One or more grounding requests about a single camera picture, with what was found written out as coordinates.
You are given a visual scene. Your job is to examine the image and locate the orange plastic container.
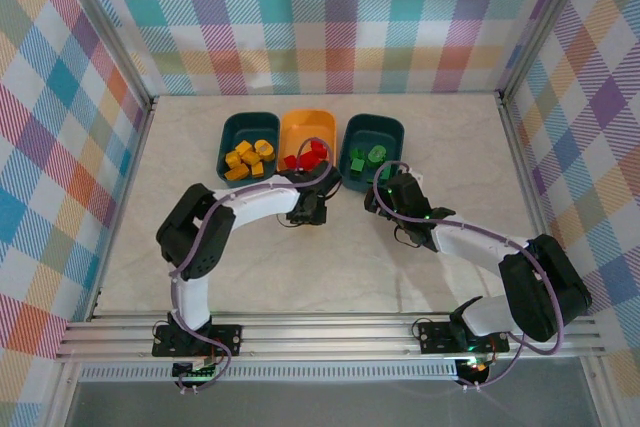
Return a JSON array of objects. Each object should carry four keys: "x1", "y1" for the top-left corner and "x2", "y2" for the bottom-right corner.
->
[{"x1": 277, "y1": 109, "x2": 337, "y2": 183}]

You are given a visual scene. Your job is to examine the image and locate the teal plastic container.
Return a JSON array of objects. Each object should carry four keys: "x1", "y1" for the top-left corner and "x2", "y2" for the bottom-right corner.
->
[
  {"x1": 214, "y1": 111, "x2": 281, "y2": 186},
  {"x1": 338, "y1": 113, "x2": 405, "y2": 194}
]

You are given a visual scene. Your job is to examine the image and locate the small circuit board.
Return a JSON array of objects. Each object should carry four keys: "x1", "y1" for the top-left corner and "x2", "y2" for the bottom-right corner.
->
[
  {"x1": 172, "y1": 360, "x2": 221, "y2": 381},
  {"x1": 457, "y1": 357, "x2": 491, "y2": 374}
]

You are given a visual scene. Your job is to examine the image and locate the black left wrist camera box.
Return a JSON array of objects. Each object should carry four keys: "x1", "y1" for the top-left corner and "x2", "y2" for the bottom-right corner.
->
[{"x1": 317, "y1": 162, "x2": 346, "y2": 194}]

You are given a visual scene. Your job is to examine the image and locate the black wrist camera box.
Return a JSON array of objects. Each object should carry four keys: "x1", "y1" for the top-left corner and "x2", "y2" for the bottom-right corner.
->
[
  {"x1": 317, "y1": 162, "x2": 346, "y2": 194},
  {"x1": 387, "y1": 171, "x2": 426, "y2": 213}
]

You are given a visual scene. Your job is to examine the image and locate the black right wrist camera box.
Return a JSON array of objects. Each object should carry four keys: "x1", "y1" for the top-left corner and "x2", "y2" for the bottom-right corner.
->
[{"x1": 387, "y1": 171, "x2": 426, "y2": 213}]

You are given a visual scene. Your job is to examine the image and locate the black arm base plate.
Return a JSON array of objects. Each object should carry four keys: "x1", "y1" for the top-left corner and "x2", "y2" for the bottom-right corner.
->
[
  {"x1": 417, "y1": 321, "x2": 511, "y2": 354},
  {"x1": 152, "y1": 324, "x2": 244, "y2": 358}
]

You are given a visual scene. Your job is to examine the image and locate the aluminium side rail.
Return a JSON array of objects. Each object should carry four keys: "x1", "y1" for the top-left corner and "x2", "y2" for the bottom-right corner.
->
[
  {"x1": 87, "y1": 96, "x2": 159, "y2": 321},
  {"x1": 497, "y1": 91, "x2": 571, "y2": 316}
]

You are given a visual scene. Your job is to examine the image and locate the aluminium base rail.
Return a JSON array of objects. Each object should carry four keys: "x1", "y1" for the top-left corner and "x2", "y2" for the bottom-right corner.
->
[{"x1": 57, "y1": 309, "x2": 604, "y2": 363}]

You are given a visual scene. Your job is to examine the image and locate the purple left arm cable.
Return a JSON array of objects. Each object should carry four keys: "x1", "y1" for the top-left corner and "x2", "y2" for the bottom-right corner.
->
[{"x1": 169, "y1": 136, "x2": 341, "y2": 393}]

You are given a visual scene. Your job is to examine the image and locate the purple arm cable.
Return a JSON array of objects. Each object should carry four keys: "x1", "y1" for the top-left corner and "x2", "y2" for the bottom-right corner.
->
[
  {"x1": 169, "y1": 136, "x2": 341, "y2": 393},
  {"x1": 372, "y1": 161, "x2": 564, "y2": 393}
]

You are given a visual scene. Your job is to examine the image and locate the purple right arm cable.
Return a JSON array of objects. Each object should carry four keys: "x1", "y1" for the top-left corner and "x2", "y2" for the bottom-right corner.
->
[{"x1": 372, "y1": 161, "x2": 564, "y2": 393}]

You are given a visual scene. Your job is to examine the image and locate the grey slotted cable duct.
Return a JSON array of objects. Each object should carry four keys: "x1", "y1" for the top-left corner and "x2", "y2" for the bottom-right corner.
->
[{"x1": 79, "y1": 364, "x2": 461, "y2": 383}]

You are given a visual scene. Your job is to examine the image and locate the aluminium frame post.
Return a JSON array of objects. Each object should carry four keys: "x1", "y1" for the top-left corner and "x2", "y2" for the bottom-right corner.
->
[
  {"x1": 52, "y1": 0, "x2": 156, "y2": 116},
  {"x1": 497, "y1": 0, "x2": 604, "y2": 106}
]

